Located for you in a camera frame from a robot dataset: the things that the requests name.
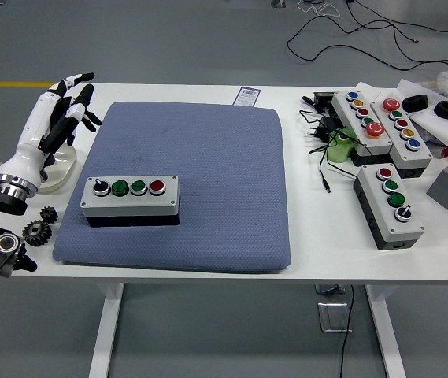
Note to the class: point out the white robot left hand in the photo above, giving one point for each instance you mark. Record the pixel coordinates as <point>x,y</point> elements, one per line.
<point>30,134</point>

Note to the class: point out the four-button box with grey lid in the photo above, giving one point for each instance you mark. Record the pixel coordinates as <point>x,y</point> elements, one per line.
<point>129,204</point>

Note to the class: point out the five-button box, blue button at end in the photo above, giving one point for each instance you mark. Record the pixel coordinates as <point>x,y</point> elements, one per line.
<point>347,114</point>

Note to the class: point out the four-button box with black selector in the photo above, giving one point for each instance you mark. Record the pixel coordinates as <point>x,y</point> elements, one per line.
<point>373,197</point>

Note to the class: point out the five-button box, red mushroom at end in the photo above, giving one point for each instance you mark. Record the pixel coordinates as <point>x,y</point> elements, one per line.
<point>420,159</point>

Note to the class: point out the cream shallow dish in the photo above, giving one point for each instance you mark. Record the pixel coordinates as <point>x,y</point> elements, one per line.
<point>64,173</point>

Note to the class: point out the small black gear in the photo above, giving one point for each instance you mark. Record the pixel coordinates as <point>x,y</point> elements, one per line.
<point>49,214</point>

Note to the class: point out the large black gear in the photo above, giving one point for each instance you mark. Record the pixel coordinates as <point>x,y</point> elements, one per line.
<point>36,233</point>

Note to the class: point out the blue-grey textured mat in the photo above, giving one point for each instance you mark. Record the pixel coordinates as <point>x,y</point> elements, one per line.
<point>215,165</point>

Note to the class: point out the white table leg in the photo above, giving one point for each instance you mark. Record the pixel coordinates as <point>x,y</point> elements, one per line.
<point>387,327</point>
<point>105,327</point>

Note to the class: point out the purple label card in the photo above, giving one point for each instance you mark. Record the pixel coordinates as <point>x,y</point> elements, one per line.
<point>247,96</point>

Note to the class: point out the black cylindrical connector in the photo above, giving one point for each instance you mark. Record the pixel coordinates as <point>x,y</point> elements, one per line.
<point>307,100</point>

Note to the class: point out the small black device box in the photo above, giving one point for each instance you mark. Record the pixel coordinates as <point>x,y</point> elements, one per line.
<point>322,100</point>

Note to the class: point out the green plastic cylinder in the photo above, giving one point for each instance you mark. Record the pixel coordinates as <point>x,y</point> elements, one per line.
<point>339,151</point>

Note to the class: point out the metal floor socket plate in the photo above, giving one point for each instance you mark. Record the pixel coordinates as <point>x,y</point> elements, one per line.
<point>332,317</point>

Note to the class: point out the white foam sheet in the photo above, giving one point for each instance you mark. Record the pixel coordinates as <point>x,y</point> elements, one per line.
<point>440,126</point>

